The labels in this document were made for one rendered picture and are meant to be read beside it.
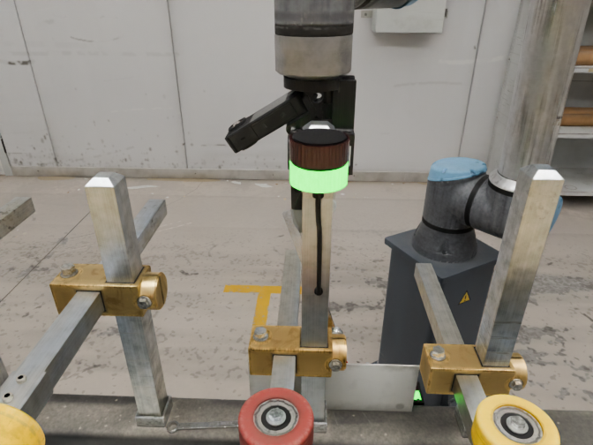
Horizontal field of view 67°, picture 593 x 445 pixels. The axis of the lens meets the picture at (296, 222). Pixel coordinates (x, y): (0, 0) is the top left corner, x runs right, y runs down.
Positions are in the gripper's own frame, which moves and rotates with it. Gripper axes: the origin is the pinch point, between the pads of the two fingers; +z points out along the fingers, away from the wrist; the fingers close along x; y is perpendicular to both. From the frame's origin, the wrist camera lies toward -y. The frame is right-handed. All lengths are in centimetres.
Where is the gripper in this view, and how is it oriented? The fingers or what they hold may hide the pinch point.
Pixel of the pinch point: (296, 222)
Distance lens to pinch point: 63.2
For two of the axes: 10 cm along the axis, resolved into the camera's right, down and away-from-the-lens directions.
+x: 0.4, -4.6, 8.8
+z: 0.0, 8.9, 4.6
